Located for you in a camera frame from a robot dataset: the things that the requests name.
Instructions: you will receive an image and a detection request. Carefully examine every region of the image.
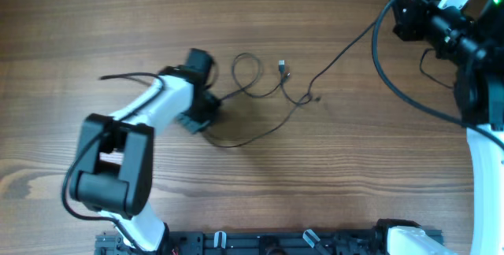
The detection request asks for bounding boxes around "black USB cable thin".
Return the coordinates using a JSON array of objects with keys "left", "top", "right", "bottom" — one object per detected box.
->
[{"left": 280, "top": 19, "right": 377, "bottom": 106}]

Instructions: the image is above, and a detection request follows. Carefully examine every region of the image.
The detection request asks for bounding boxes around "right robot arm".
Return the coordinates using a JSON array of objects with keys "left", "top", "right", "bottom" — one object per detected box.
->
[{"left": 371, "top": 0, "right": 503, "bottom": 254}]

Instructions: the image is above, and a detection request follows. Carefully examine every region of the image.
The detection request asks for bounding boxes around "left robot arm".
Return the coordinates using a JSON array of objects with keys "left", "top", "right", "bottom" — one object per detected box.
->
[{"left": 61, "top": 48, "right": 221, "bottom": 254}]

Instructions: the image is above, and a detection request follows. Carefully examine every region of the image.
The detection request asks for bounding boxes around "left camera cable black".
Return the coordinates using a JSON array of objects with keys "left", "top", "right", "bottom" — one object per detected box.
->
[{"left": 61, "top": 72, "right": 166, "bottom": 255}]

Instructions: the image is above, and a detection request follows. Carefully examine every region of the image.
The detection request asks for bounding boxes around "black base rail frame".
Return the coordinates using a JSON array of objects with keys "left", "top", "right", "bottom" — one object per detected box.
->
[{"left": 94, "top": 229, "right": 446, "bottom": 255}]

